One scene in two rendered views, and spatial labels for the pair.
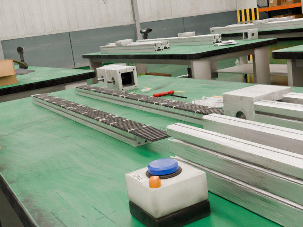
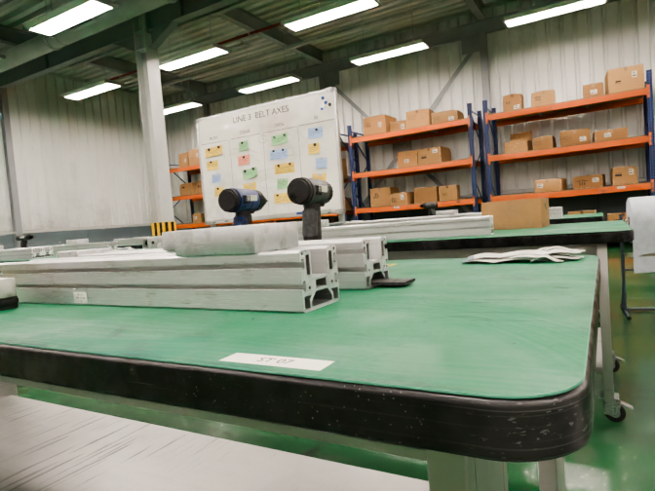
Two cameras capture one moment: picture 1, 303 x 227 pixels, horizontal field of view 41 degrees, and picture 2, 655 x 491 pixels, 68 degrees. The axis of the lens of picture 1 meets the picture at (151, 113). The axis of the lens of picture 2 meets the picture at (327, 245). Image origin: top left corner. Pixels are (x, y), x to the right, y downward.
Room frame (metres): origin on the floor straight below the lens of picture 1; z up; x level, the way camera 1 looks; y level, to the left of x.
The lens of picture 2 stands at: (-0.64, -0.08, 0.90)
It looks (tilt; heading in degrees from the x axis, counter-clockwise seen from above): 3 degrees down; 328
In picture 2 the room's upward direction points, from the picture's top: 5 degrees counter-clockwise
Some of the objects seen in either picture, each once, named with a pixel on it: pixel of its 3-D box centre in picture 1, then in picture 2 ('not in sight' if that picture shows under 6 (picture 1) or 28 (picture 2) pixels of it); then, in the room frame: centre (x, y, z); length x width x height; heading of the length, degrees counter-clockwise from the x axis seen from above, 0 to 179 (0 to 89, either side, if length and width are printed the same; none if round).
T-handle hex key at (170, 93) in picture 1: (174, 95); not in sight; (1.34, -0.08, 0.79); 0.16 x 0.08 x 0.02; 26
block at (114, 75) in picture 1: (119, 79); not in sight; (1.68, 0.11, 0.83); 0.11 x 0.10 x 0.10; 121
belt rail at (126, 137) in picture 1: (71, 111); not in sight; (1.27, 0.25, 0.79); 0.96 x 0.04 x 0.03; 28
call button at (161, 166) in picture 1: (163, 169); not in sight; (0.50, -0.01, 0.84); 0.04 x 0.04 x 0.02
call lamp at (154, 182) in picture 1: (154, 181); not in sight; (0.46, 0.01, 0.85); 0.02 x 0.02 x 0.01
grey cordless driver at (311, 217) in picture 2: not in sight; (319, 226); (0.32, -0.66, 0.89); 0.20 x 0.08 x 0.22; 126
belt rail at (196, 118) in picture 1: (125, 99); not in sight; (1.36, 0.08, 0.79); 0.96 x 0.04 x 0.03; 28
